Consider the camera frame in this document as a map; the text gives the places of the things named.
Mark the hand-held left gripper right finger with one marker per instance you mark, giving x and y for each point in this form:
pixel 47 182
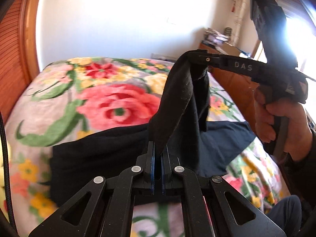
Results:
pixel 163 177

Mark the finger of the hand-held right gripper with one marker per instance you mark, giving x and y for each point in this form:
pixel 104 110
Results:
pixel 222 60

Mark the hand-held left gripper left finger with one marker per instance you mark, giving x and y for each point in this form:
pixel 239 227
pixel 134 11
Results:
pixel 152 175

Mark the black pants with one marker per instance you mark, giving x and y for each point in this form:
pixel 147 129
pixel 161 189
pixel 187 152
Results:
pixel 98 153

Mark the person's right forearm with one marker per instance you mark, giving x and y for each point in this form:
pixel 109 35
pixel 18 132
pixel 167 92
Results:
pixel 308 175

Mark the person's right hand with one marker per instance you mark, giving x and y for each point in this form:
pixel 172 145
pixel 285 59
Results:
pixel 298 133

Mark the wooden framed window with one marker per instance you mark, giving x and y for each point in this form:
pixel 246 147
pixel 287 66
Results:
pixel 296 29

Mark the stack of newspapers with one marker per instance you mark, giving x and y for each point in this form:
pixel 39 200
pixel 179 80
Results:
pixel 214 37

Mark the wooden cabinet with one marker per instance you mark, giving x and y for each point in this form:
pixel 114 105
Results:
pixel 232 84

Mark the dark woven vase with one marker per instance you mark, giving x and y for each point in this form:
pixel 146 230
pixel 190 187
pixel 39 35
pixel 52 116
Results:
pixel 228 32

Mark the pale patterned curtain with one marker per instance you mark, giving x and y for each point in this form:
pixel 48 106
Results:
pixel 240 14

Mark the red hanging tassel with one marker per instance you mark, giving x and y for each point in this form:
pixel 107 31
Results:
pixel 233 7

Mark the floral blanket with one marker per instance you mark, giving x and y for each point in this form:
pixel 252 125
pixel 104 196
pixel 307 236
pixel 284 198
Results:
pixel 111 103

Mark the person's blue jeans leg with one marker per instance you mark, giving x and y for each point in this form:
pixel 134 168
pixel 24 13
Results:
pixel 284 214

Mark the wooden slatted headboard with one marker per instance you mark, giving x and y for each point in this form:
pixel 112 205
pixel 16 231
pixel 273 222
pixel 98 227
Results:
pixel 17 49

